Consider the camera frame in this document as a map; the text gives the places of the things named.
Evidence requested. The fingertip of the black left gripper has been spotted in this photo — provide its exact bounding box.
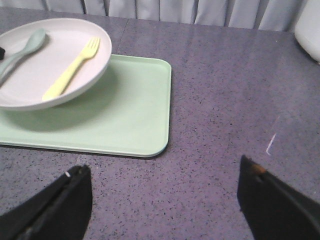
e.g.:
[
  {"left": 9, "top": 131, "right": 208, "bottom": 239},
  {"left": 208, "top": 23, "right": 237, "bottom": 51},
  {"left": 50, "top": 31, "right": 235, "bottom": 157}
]
[{"left": 0, "top": 47, "right": 6, "bottom": 61}]

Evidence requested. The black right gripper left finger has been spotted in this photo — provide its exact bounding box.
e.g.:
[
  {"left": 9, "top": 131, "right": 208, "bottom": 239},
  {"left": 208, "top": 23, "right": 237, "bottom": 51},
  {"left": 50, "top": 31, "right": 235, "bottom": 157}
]
[{"left": 0, "top": 165, "right": 93, "bottom": 240}]

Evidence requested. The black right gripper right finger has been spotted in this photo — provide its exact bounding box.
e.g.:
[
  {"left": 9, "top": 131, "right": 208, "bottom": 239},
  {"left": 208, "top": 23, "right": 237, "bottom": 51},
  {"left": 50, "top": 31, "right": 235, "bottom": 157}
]
[{"left": 237, "top": 155, "right": 320, "bottom": 240}]

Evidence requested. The beige round plate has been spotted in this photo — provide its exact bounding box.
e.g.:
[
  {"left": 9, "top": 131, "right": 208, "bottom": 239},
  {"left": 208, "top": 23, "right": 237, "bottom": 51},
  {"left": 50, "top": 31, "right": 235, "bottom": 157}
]
[{"left": 0, "top": 17, "right": 112, "bottom": 111}]

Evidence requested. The yellow plastic fork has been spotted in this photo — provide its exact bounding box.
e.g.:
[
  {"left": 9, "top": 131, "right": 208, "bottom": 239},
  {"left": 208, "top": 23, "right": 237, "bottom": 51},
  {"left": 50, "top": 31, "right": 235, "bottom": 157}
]
[{"left": 42, "top": 37, "right": 100, "bottom": 101}]

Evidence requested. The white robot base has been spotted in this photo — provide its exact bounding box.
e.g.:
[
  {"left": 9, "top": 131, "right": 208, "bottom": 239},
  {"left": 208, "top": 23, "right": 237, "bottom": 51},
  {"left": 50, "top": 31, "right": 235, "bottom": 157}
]
[{"left": 294, "top": 0, "right": 320, "bottom": 63}]

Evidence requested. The pale green plastic spoon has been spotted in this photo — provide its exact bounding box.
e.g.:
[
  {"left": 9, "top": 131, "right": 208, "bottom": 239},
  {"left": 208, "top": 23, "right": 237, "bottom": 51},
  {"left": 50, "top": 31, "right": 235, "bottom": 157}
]
[{"left": 0, "top": 28, "right": 46, "bottom": 86}]

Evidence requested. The light green serving tray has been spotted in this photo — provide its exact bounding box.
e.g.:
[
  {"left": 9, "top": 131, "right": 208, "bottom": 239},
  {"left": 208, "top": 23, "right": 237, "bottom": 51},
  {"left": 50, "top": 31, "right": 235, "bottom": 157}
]
[{"left": 0, "top": 54, "right": 172, "bottom": 158}]

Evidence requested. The grey pleated curtain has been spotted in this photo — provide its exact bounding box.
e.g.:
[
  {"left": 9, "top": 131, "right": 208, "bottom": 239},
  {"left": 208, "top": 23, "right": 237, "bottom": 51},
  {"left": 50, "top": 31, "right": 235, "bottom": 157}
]
[{"left": 45, "top": 0, "right": 306, "bottom": 32}]

